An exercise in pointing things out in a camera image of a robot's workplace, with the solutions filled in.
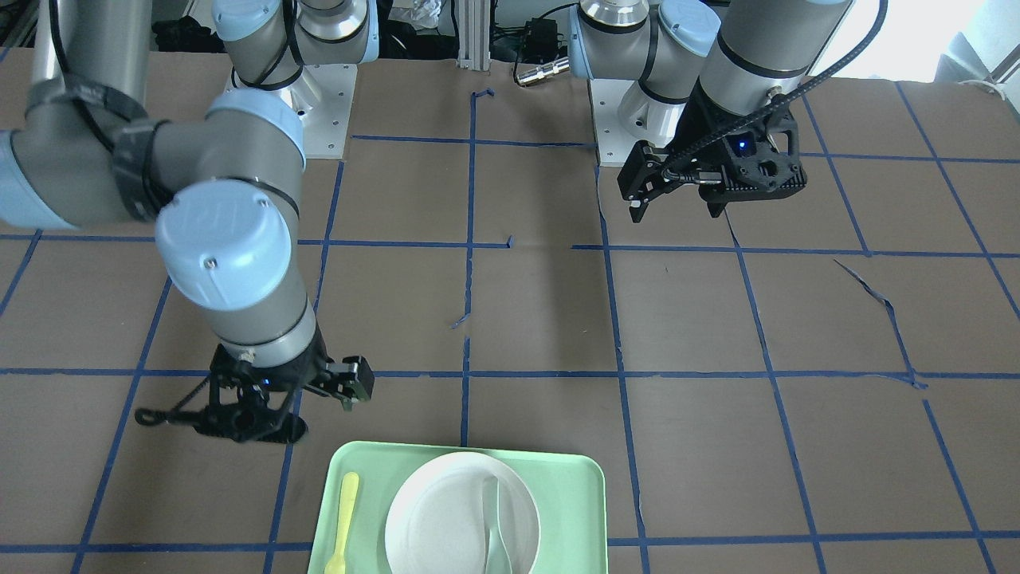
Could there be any black power adapter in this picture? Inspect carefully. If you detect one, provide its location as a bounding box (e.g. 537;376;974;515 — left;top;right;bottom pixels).
522;18;559;57

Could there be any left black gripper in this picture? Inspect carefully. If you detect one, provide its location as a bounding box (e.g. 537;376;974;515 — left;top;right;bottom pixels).
618;81;806;224

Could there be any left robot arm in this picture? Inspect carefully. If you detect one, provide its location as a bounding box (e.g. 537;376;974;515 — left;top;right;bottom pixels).
568;1;851;222

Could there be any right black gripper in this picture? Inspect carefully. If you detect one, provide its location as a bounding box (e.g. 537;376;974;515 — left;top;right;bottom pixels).
134;329;375;443

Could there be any yellow plastic fork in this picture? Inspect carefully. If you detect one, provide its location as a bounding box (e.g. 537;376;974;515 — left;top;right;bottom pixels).
324;471;360;573

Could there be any aluminium frame post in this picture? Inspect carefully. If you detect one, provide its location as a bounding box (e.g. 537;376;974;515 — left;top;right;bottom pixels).
454;0;492;72

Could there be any pale green plastic spoon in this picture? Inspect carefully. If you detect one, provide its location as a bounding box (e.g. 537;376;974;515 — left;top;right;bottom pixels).
482;476;512;573

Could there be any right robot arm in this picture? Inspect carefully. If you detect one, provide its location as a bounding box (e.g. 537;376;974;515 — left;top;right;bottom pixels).
2;1;379;443

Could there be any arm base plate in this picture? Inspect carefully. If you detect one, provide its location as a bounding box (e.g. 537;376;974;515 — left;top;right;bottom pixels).
228;64;359;159
589;79;677;167

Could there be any cream round plate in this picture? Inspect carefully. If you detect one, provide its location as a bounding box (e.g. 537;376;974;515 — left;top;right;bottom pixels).
385;451;540;573

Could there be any light green tray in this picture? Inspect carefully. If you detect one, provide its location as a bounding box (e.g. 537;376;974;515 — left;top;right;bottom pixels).
308;441;609;573

